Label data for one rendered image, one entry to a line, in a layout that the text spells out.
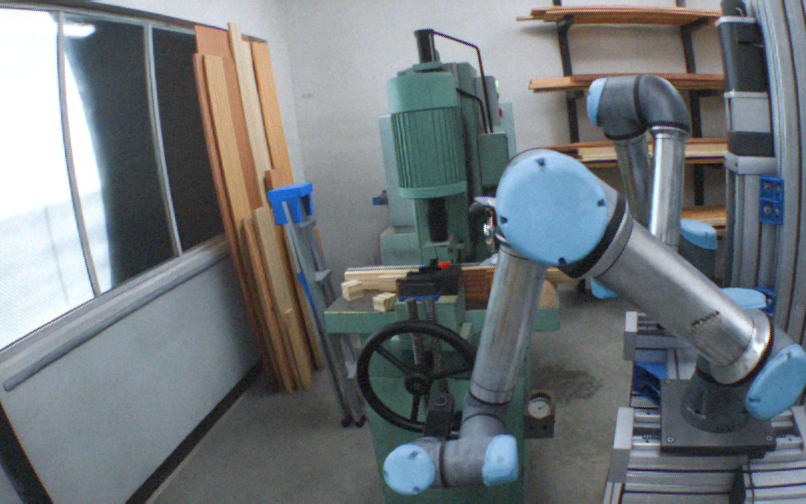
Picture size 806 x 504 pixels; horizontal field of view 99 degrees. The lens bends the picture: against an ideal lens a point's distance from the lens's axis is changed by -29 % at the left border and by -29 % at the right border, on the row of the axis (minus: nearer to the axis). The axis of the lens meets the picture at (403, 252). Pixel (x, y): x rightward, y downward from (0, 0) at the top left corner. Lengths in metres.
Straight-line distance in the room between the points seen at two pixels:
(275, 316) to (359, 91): 1.84
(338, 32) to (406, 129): 2.64
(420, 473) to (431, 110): 0.81
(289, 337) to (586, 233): 2.29
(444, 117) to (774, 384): 0.92
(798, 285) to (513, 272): 0.61
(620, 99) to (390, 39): 2.72
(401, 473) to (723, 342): 0.47
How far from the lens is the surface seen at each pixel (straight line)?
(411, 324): 0.98
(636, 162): 1.17
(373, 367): 1.28
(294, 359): 2.70
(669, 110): 1.04
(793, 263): 0.99
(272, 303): 2.60
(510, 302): 0.69
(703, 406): 0.87
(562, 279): 1.27
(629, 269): 0.55
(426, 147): 1.16
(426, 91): 1.16
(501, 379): 0.75
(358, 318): 1.23
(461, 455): 0.70
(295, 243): 2.05
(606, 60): 3.62
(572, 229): 0.50
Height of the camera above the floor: 1.34
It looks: 14 degrees down
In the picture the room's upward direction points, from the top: 7 degrees counter-clockwise
